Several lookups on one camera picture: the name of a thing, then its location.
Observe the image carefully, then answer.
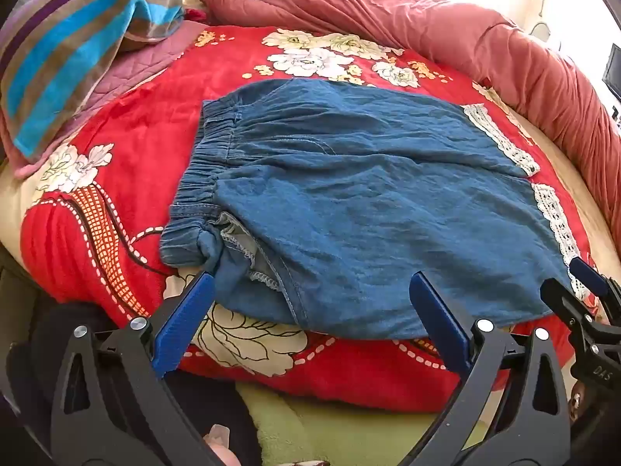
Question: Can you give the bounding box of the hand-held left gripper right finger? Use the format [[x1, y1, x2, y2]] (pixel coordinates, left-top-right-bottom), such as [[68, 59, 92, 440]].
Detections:
[[409, 272, 583, 466]]

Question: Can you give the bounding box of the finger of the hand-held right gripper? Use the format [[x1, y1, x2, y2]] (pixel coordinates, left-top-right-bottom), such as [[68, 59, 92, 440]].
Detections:
[[540, 279, 621, 350], [570, 257, 621, 304]]

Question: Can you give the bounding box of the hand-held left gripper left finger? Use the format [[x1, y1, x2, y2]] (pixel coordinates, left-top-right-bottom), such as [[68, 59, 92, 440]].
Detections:
[[49, 272, 217, 466]]

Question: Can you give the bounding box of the blue denim pants lace trim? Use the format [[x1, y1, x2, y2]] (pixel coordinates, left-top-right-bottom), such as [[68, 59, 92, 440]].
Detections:
[[160, 79, 590, 341]]

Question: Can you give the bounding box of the person's right hand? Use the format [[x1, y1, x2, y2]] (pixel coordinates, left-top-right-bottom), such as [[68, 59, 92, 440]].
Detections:
[[569, 381, 590, 423]]

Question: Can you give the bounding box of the person's left hand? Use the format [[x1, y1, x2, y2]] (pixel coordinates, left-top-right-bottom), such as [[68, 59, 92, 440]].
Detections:
[[204, 424, 241, 466]]

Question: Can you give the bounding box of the person's dark clothing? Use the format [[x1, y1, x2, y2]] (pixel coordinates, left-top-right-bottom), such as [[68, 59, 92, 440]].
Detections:
[[0, 301, 263, 466]]

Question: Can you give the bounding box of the green fleece cloth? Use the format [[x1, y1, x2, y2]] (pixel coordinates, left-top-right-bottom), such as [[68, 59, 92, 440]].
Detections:
[[235, 381, 486, 466]]

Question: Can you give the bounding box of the red floral blanket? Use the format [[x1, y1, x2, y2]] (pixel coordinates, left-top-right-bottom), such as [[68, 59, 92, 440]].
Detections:
[[19, 24, 595, 413]]

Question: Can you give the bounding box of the dark monitor screen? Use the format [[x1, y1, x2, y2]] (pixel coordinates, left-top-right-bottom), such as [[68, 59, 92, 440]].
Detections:
[[603, 45, 621, 100]]

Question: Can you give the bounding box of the pink quilted pillow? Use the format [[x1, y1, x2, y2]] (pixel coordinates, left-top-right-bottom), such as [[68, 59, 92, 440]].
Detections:
[[0, 24, 205, 180]]

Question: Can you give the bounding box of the salmon red comforter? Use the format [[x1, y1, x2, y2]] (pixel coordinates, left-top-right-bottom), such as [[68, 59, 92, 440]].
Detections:
[[199, 0, 621, 214]]

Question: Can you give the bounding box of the striped blue brown towel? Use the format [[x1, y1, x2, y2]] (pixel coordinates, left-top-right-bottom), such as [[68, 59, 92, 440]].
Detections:
[[0, 0, 187, 161]]

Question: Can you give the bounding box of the yellow cloth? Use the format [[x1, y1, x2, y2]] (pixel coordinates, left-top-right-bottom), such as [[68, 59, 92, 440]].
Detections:
[[182, 0, 209, 24]]

